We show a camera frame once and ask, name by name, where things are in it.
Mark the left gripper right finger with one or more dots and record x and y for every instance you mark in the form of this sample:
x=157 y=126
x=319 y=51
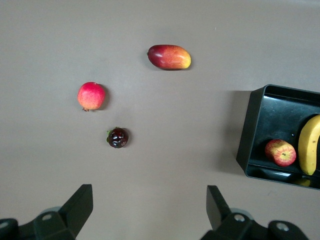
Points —
x=232 y=225

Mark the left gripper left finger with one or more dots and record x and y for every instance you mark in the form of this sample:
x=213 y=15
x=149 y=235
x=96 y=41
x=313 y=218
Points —
x=67 y=220

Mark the red yellow apple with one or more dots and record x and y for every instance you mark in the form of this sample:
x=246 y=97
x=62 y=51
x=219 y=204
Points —
x=280 y=153

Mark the yellow banana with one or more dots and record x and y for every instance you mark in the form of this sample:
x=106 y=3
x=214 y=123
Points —
x=308 y=147

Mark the black plastic box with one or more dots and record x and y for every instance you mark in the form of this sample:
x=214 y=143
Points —
x=275 y=117

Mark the dark purple mangosteen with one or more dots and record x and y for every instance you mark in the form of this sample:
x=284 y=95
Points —
x=118 y=138

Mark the red yellow mango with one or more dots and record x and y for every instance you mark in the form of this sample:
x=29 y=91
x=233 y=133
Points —
x=170 y=57

